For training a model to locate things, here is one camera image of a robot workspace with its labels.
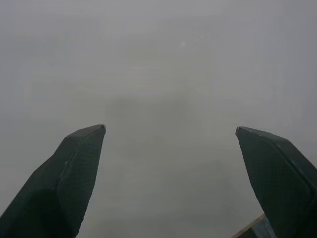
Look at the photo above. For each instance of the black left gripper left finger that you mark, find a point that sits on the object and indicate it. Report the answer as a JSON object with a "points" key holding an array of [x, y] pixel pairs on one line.
{"points": [[62, 183]]}

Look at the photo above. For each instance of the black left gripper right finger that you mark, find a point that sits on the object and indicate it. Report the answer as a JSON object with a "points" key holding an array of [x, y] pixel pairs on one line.
{"points": [[280, 178]]}

